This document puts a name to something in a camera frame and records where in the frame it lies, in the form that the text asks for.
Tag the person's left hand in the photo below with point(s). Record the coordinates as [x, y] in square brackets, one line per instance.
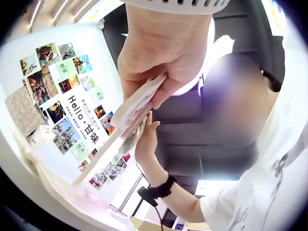
[163, 45]

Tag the person's right hand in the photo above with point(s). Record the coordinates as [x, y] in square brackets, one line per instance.
[149, 149]

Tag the person's right fingers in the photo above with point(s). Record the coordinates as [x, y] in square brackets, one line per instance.
[150, 125]

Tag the person's left thumb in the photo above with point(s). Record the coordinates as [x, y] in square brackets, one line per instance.
[166, 92]

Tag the person's left fingers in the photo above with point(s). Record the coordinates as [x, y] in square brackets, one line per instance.
[134, 79]

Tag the grey patterned bag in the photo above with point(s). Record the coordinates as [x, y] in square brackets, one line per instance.
[133, 138]

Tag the white pink packet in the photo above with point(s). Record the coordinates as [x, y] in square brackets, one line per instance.
[134, 105]

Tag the black wrist band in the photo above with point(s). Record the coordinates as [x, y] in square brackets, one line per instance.
[163, 189]

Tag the grey textured panel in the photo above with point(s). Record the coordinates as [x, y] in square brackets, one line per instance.
[22, 110]

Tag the person's body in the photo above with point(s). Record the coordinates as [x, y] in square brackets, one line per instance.
[272, 154]

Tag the white security camera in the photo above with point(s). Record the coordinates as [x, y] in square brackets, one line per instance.
[100, 26]

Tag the wall poster with photos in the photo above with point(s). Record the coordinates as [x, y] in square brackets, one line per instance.
[69, 105]

